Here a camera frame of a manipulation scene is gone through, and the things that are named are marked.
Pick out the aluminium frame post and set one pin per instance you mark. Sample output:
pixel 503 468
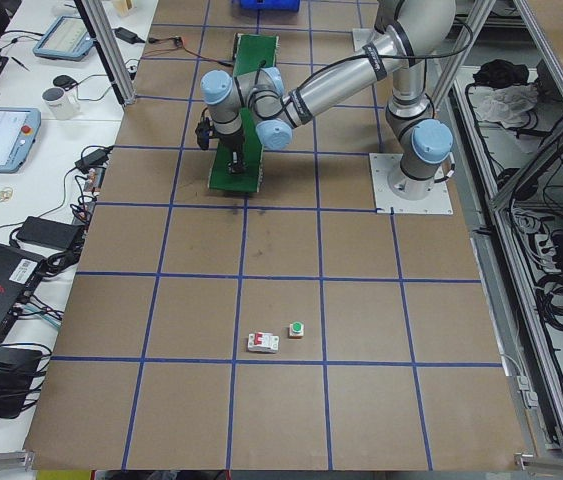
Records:
pixel 98 26

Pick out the white circuit breaker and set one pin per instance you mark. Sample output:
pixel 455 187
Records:
pixel 263 342

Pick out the black power adapter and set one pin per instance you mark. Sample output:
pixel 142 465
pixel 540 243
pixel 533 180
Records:
pixel 50 233

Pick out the black computer mouse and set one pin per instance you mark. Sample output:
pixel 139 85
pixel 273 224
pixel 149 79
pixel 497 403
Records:
pixel 65 82

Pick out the blue teach pendant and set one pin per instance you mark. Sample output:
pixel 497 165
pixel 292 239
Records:
pixel 66 39
pixel 18 130

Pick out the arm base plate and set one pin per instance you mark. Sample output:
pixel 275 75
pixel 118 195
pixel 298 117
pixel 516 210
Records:
pixel 395 193

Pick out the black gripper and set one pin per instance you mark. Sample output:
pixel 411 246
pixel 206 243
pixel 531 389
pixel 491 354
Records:
pixel 233 146

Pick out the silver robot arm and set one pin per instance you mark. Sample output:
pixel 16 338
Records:
pixel 405 34

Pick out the far blue teach pendant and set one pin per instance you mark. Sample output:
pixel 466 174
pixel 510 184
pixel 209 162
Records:
pixel 66 39

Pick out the near blue teach pendant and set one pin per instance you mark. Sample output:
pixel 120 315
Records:
pixel 18 130

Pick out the white mug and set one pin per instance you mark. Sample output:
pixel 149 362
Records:
pixel 61 104

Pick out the blue plastic bin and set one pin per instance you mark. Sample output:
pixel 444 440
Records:
pixel 276 5

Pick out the green push button switch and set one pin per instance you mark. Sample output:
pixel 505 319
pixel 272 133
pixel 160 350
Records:
pixel 296 330

